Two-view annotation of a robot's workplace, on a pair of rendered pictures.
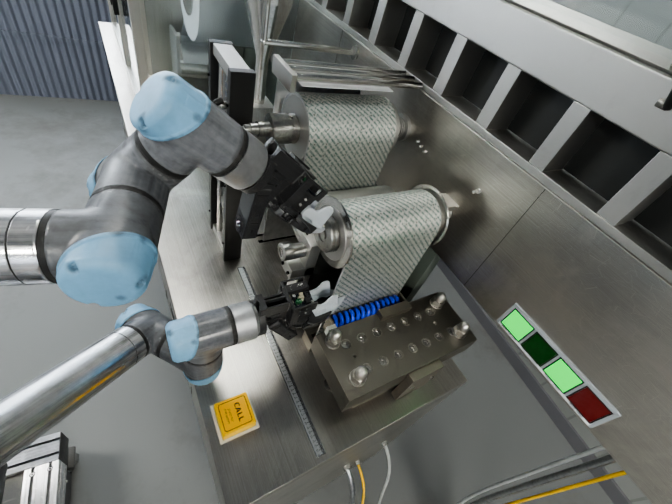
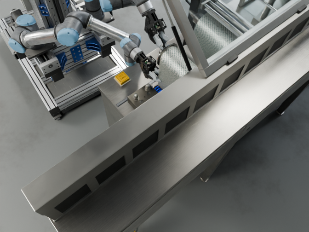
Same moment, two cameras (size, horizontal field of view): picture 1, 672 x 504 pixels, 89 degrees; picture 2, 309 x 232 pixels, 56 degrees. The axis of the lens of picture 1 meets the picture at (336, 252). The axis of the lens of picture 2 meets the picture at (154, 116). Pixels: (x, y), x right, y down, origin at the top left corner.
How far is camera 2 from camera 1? 137 cm
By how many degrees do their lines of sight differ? 52
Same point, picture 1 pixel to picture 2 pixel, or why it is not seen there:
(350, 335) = (152, 94)
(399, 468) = (157, 215)
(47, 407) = (101, 28)
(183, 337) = (123, 41)
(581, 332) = not seen: hidden behind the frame
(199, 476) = not seen: hidden behind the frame
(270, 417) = (124, 88)
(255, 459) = (111, 88)
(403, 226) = (177, 71)
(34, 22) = not seen: outside the picture
